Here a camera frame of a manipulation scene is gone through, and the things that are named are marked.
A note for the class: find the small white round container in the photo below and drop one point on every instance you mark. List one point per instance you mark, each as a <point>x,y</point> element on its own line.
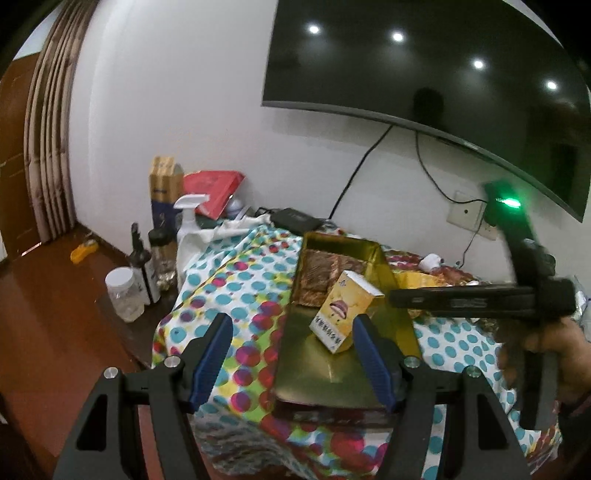
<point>236,207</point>

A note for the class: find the gold metal tray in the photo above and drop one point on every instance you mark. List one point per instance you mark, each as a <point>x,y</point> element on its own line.
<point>323,364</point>

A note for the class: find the white wall socket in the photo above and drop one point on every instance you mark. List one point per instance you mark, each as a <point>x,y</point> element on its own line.
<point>464,212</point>

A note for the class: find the black power adapter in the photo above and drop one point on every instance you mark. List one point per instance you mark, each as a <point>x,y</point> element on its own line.
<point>489,216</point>

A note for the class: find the black set-top box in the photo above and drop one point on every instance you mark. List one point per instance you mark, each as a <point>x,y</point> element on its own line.
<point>295,219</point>

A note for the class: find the blue and gold box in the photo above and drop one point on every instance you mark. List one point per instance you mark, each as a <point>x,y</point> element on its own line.
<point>165,194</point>

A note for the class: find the small white toy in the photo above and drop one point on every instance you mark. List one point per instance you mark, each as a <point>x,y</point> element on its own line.
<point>431,262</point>

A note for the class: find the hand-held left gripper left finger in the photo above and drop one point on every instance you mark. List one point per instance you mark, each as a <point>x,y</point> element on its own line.
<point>212,360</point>

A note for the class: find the golden wrapper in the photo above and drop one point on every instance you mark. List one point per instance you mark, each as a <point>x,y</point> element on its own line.
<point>415,279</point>

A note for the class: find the yellow box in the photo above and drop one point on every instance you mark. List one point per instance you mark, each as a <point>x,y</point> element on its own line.
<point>341,309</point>

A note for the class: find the person's right hand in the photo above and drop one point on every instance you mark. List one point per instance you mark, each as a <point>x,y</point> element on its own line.
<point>575,360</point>

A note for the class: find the black wall television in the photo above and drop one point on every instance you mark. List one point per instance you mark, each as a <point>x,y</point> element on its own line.
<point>415,55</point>

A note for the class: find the small yellow floor object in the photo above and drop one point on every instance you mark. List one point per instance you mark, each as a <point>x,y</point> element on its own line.
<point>83,251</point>

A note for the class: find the brown patterned snack packet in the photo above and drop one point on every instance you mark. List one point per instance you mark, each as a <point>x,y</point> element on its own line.
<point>318,272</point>

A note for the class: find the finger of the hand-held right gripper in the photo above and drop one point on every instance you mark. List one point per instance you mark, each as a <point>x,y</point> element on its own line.
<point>452,301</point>

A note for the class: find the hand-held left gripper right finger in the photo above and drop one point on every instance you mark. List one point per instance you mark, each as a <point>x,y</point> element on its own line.
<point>369,360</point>

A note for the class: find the white spray bottle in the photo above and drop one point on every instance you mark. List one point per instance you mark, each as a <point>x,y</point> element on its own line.
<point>189,221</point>

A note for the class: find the polka-dot cloth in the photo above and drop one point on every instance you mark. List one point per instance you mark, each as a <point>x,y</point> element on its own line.
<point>240,295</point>

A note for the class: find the dark pump bottle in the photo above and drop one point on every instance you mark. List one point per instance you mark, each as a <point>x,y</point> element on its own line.
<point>145,272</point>

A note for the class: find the dark wooden cabinet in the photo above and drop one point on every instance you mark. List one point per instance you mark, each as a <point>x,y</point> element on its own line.
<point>138,337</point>

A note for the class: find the brown striped curtain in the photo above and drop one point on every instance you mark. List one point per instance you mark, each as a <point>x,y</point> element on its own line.
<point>51,138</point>

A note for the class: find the clear plastic jar white lid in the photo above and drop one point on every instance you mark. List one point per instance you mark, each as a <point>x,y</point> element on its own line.
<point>123,295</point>

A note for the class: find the clear bottle black lid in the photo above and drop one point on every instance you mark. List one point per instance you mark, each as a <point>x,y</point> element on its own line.
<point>164,263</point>

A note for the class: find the brown wooden door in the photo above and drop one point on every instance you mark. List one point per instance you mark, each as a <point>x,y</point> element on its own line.
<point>18,161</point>

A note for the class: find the red paper bag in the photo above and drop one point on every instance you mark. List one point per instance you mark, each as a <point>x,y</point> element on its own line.
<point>214,189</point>

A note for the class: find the white cloth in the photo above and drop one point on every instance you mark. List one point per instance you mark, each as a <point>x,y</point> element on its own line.
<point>203,240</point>

